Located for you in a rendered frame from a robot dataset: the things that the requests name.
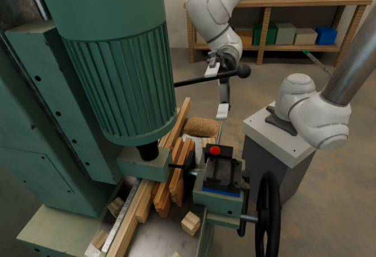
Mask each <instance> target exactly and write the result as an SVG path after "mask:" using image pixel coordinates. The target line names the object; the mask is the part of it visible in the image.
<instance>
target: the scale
mask: <svg viewBox="0 0 376 257"><path fill-rule="evenodd" d="M140 180H141V178H139V177H138V178H137V179H136V181H135V183H134V185H133V187H132V189H131V191H130V193H129V195H128V197H127V199H126V201H125V203H124V205H123V207H122V209H121V211H120V213H119V215H118V217H117V219H116V221H115V223H114V225H113V227H112V229H111V231H110V233H109V235H108V238H107V240H106V242H105V244H104V246H103V248H102V250H101V251H104V252H107V250H108V248H109V246H110V244H111V241H112V239H113V237H114V235H115V233H116V231H117V229H118V226H119V224H120V222H121V220H122V218H123V216H124V214H125V212H126V210H127V208H128V205H129V203H130V201H131V199H132V197H133V195H134V193H135V191H136V189H137V187H138V184H139V182H140Z"/></svg>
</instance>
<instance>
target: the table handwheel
mask: <svg viewBox="0 0 376 257"><path fill-rule="evenodd" d="M240 220H241V221H247V222H252V223H255V252H256V257H278V252H279V244H280V229H281V205H280V192H279V186H278V181H277V178H276V176H275V174H274V173H273V172H271V171H265V172H264V173H263V175H262V178H261V181H260V185H259V189H258V196H257V205H256V211H254V210H251V209H248V211H247V213H246V214H241V216H240ZM265 231H266V233H267V247H266V254H265V252H264V234H265Z"/></svg>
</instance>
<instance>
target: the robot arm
mask: <svg viewBox="0 0 376 257"><path fill-rule="evenodd" d="M242 1H244V0H186V9H187V13H188V15H189V18H190V20H191V22H192V24H193V26H194V27H195V28H196V30H197V32H198V33H199V34H200V36H201V37H202V38H203V39H204V40H205V41H206V43H207V44H208V45H209V48H210V50H211V52H208V55H209V56H210V57H211V59H207V60H206V62H207V64H209V66H208V68H207V70H206V73H205V75H204V76H205V78H207V77H215V76H216V75H217V74H218V73H223V72H228V71H233V70H236V69H237V67H238V62H239V60H240V58H241V55H242V49H243V46H242V41H241V38H240V37H239V36H238V35H237V34H236V33H235V32H234V31H233V30H232V28H231V27H230V25H229V24H228V20H229V19H230V18H231V17H232V11H233V9H234V8H235V6H236V5H237V4H239V3H240V2H242ZM375 67H376V3H375V5H374V7H373V8H372V10H371V11H370V13H369V14H368V16H367V18H366V19H365V21H364V23H363V24H362V26H361V28H360V29H359V31H358V33H357V34H356V36H355V37H354V39H353V41H352V42H351V44H350V46H349V47H348V49H347V51H346V52H345V54H344V56H343V57H342V59H341V60H340V62H339V64H338V65H337V67H336V69H335V70H334V72H333V74H332V75H331V77H330V79H329V80H328V82H327V83H326V85H325V87H324V88H323V90H322V91H321V92H317V91H316V90H315V89H316V86H315V84H314V82H313V80H312V79H311V78H310V77H309V76H308V75H306V74H301V73H295V74H291V75H290V76H288V77H287V78H285V79H284V80H283V82H282V83H281V85H280V87H279V89H278V92H277V96H276V100H275V107H274V106H270V105H268V106H267V107H266V110H267V111H268V112H270V113H271V115H270V116H268V117H266V118H265V122H266V123H270V124H272V125H274V126H276V127H278V128H280V129H282V130H284V131H286V132H288V133H289V134H290V135H292V136H294V137H295V136H297V134H298V133H299V135H300V136H301V137H302V138H303V139H304V140H305V141H306V142H307V143H308V144H310V145H311V146H312V147H314V148H316V149H320V150H322V151H334V150H336V149H338V148H340V147H342V146H343V145H344V144H345V143H346V141H347V139H348V137H349V129H348V127H347V125H348V122H349V118H350V114H351V106H350V103H349V102H350V101H351V99H352V98H353V97H354V96H355V94H356V93H357V92H358V90H359V89H360V87H361V86H362V85H363V83H364V82H365V81H366V79H367V78H368V77H369V75H370V74H371V73H372V71H373V70H374V68H375ZM229 79H230V77H227V78H221V79H218V86H219V88H220V104H219V107H218V112H217V117H216V119H217V120H218V119H226V118H227V114H228V111H230V108H231V105H230V90H231V86H230V85H229ZM220 83H223V85H221V84H220Z"/></svg>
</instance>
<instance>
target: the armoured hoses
mask: <svg viewBox="0 0 376 257"><path fill-rule="evenodd" d="M242 177H243V178H244V179H245V181H244V183H242V184H241V190H242V191H243V192H244V200H243V206H242V212H241V213H242V214H246V213H247V211H248V201H249V195H250V178H251V173H250V172H249V171H248V170H243V171H242ZM245 230H246V221H241V220H240V226H239V229H238V230H237V233H238V235H239V236H240V237H243V236H244V235H245Z"/></svg>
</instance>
